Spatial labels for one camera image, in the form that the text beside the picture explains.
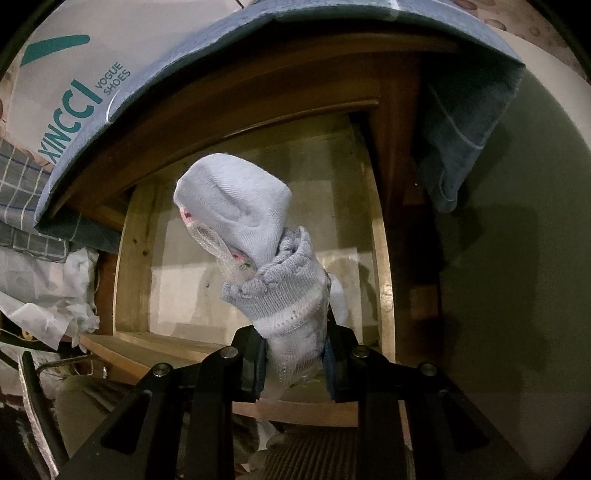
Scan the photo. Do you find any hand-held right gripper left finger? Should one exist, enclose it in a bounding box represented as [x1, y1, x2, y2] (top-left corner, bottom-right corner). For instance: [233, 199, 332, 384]
[55, 325, 271, 480]

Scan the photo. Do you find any light blue knit garment bundle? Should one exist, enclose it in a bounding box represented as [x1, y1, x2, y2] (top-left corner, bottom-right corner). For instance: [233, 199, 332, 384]
[173, 154, 349, 404]

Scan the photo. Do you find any white thin plastic sheet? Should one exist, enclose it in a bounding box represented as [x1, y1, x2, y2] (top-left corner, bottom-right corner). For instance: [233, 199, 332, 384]
[0, 244, 101, 352]

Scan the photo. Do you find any black tubular frame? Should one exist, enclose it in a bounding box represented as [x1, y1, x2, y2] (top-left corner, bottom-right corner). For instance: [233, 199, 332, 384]
[16, 351, 63, 480]

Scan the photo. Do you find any blue checked cloth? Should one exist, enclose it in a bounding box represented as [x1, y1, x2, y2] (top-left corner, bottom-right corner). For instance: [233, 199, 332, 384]
[33, 0, 527, 254]

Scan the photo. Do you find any white drawer liner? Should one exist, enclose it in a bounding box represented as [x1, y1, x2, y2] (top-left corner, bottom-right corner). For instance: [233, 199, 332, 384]
[150, 247, 368, 335]

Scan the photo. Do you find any white shoe box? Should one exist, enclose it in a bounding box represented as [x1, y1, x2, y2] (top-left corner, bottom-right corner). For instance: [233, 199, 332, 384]
[7, 0, 252, 155]

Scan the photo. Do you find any grey plaid cloth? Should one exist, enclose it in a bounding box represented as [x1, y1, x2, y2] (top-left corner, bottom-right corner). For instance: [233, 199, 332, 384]
[0, 138, 70, 264]

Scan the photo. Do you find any wooden drawer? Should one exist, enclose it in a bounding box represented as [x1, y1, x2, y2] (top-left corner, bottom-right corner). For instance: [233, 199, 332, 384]
[78, 113, 398, 428]

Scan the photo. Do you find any wooden nightstand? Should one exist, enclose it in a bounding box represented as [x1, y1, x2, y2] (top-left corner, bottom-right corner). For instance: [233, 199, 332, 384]
[46, 32, 462, 333]

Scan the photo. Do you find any beige leaf-print sheet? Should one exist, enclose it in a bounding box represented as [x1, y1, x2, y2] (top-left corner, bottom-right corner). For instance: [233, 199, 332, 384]
[455, 0, 555, 44]

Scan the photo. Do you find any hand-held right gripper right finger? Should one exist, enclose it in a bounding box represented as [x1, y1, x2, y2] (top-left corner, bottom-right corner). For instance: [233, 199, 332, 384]
[323, 307, 539, 480]

